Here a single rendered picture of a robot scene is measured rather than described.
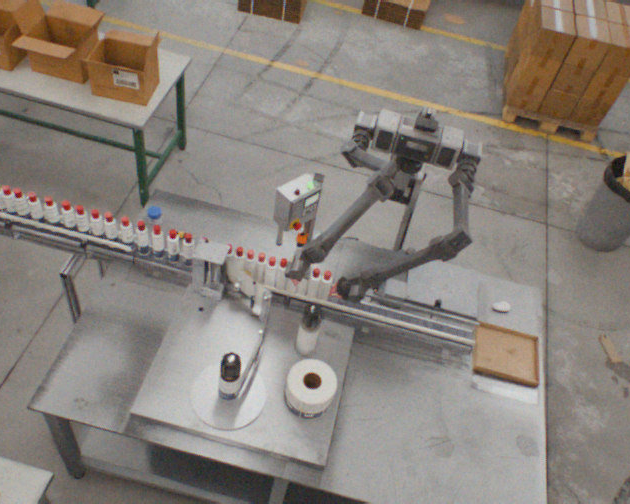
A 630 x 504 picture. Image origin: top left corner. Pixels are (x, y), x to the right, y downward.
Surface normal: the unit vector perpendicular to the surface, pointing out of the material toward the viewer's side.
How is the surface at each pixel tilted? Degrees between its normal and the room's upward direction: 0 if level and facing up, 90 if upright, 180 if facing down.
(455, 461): 0
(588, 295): 0
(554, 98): 88
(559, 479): 0
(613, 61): 90
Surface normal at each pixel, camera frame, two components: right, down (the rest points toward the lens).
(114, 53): -0.18, 0.73
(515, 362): 0.14, -0.64
